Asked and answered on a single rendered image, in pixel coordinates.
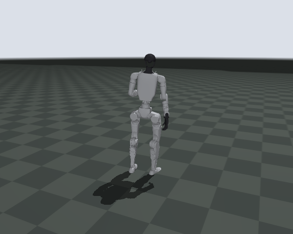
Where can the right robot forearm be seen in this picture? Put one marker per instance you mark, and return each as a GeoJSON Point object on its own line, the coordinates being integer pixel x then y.
{"type": "Point", "coordinates": [165, 105]}

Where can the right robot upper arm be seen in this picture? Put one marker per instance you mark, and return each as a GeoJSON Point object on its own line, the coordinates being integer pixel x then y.
{"type": "Point", "coordinates": [163, 87]}

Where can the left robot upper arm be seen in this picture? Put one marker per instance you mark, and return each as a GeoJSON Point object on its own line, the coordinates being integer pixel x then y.
{"type": "Point", "coordinates": [132, 84]}

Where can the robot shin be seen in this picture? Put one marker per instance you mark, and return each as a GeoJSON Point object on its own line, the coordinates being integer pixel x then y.
{"type": "Point", "coordinates": [154, 153]}
{"type": "Point", "coordinates": [133, 152]}

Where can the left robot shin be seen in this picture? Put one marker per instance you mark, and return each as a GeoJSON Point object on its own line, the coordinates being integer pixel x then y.
{"type": "Point", "coordinates": [133, 152]}

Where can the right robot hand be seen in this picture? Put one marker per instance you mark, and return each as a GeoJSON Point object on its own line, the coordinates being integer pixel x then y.
{"type": "Point", "coordinates": [166, 122]}

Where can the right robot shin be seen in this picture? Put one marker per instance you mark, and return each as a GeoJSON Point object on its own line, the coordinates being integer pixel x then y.
{"type": "Point", "coordinates": [154, 153]}

